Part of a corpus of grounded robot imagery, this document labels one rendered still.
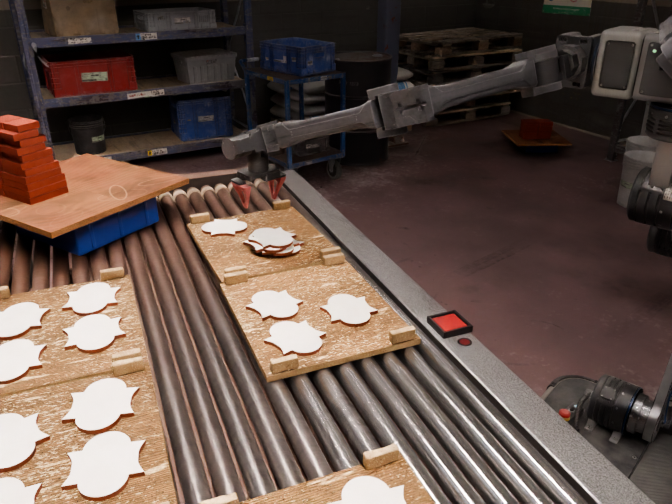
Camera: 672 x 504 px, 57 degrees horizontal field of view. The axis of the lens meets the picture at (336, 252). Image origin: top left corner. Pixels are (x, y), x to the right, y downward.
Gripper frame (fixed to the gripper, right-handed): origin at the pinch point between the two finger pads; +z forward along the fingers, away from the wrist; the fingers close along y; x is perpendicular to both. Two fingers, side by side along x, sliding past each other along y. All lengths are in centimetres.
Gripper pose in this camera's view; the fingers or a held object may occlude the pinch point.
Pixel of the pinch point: (259, 200)
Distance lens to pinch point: 174.2
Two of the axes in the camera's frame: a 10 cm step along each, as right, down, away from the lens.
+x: -6.7, -3.4, 6.5
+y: 7.4, -3.0, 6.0
